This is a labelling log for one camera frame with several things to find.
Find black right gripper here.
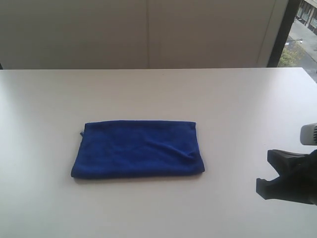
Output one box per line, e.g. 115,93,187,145
256,149,317,205

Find blue microfibre towel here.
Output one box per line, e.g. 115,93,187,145
70,120,205,179

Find dark window frame post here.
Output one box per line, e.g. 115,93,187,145
267,0,300,67

